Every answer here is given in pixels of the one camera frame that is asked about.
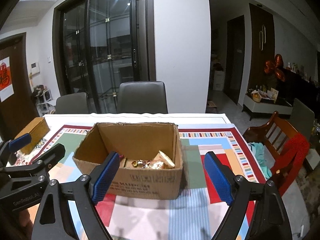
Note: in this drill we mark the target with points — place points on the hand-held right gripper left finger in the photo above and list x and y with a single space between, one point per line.
105 177

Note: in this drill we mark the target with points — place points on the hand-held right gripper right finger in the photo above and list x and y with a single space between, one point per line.
218 180

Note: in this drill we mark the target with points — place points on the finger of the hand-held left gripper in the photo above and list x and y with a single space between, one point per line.
53 155
20 140

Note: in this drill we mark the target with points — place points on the brown cardboard box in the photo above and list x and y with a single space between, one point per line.
150 180

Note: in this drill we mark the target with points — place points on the large tan snack packet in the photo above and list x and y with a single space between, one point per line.
166 160

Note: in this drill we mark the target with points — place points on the yellow woven box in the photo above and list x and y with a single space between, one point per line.
32 132

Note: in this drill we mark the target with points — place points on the colourful patchwork tablecloth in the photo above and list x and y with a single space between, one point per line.
220 140

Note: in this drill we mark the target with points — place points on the brown wooden door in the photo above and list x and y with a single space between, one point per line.
20 100

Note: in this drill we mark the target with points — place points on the white cube shelf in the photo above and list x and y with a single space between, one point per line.
42 98

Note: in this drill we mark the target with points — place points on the teal cloth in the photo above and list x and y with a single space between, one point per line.
260 155

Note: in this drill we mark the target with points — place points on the grey leather chair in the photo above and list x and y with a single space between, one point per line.
141 97
72 103

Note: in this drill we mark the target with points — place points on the red and white door poster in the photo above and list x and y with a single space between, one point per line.
6 80

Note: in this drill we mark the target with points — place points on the white intercom panel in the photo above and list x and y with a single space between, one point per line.
35 68

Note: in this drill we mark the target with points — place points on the brown wooden chair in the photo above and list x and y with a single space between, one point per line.
275 130

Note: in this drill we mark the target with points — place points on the red garment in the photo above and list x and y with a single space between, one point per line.
295 152

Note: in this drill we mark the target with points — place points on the white side table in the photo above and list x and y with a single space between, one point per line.
265 107

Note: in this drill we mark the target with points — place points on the woven basket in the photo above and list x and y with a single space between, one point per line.
256 97

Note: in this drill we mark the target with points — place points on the grey fabric chair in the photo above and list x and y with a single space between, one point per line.
303 115

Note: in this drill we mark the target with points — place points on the dark interior door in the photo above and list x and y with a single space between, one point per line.
233 60

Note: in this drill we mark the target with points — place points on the dark sideboard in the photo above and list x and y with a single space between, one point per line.
297 87

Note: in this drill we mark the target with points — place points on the dark framed glass sliding door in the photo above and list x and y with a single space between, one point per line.
105 42

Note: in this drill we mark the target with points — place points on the red foil balloons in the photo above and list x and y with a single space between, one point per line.
275 67

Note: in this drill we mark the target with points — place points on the dark tall cabinet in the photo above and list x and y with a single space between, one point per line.
261 50

